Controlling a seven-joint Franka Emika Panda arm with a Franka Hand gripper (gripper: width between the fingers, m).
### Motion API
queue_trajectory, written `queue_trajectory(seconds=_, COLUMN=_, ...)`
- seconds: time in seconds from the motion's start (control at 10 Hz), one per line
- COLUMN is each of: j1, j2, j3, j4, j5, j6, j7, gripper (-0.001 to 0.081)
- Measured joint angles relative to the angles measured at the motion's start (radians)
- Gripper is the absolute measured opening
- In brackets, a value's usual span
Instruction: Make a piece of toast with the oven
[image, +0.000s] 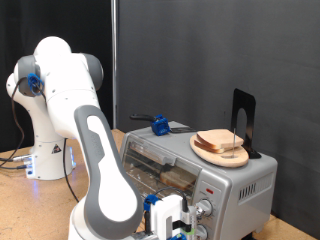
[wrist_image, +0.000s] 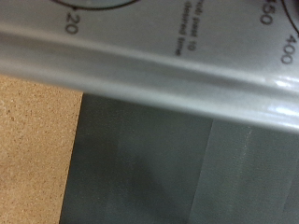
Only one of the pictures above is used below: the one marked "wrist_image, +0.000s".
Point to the silver oven control knob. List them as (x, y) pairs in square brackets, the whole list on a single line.
[(99, 2)]

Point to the silver toaster oven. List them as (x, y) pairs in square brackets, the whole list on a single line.
[(155, 62)]

